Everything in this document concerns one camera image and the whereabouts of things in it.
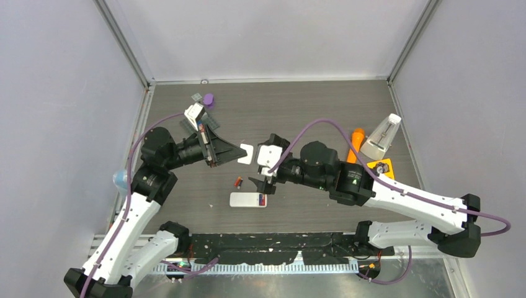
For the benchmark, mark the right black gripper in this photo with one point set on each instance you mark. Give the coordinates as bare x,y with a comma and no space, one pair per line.
267,185

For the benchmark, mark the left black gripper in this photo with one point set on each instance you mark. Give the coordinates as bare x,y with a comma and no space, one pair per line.
220,151

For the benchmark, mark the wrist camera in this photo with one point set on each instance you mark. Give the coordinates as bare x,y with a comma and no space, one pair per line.
194,114
267,157

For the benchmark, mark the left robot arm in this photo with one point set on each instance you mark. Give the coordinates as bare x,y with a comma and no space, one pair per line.
114,270

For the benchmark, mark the yellow toy piece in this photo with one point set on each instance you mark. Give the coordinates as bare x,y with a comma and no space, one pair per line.
390,174

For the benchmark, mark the grey lego baseplate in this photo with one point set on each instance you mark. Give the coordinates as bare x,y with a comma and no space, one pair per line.
207,119

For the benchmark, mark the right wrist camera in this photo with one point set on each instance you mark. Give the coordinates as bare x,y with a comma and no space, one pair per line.
267,157

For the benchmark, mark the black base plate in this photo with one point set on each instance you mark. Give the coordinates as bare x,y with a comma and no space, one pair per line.
282,248

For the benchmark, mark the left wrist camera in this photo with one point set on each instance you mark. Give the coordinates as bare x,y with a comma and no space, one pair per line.
194,114

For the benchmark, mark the white remote control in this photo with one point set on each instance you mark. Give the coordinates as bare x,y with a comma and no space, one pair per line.
246,200

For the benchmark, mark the blue plastic bottle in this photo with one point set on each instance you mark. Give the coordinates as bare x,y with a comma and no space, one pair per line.
120,180

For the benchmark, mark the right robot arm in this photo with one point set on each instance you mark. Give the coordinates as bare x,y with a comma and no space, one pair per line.
446,223

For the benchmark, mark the white battery cover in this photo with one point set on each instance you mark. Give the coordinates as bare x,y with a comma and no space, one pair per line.
248,158

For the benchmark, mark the purple plastic cup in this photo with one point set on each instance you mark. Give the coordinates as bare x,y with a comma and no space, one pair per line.
209,100

